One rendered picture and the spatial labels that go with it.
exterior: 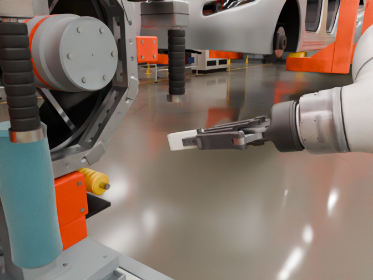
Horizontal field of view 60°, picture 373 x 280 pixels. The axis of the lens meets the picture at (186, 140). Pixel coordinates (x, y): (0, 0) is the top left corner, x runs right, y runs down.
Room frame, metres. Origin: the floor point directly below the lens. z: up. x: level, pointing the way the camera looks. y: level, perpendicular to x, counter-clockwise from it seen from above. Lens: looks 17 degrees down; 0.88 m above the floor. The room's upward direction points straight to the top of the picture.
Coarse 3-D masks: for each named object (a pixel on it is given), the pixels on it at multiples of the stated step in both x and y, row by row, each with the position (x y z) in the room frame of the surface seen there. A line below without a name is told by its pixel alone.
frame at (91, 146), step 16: (112, 0) 0.85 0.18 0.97; (112, 16) 0.88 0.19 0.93; (128, 16) 0.87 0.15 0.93; (112, 32) 0.88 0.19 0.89; (128, 32) 0.87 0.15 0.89; (128, 48) 0.87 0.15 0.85; (128, 64) 0.86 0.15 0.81; (112, 80) 0.89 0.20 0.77; (128, 80) 0.86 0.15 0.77; (112, 96) 0.87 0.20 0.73; (128, 96) 0.85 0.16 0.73; (112, 112) 0.81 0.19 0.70; (96, 128) 0.81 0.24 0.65; (112, 128) 0.81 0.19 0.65; (80, 144) 0.77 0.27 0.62; (96, 144) 0.76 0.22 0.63; (64, 160) 0.68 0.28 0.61; (80, 160) 0.72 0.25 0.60; (96, 160) 0.75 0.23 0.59
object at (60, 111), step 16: (48, 0) 0.82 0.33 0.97; (64, 0) 0.94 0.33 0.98; (80, 0) 0.90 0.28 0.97; (96, 0) 0.89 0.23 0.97; (80, 16) 0.94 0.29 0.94; (96, 16) 0.90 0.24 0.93; (0, 64) 0.73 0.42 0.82; (0, 80) 0.69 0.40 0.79; (48, 96) 0.78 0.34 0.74; (64, 96) 0.96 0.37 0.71; (80, 96) 0.92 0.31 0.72; (96, 96) 0.89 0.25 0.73; (48, 112) 0.94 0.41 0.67; (64, 112) 0.81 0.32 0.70; (80, 112) 0.88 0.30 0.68; (96, 112) 0.87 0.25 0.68; (48, 128) 0.86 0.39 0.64; (64, 128) 0.84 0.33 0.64; (80, 128) 0.83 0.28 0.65; (64, 144) 0.78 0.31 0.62
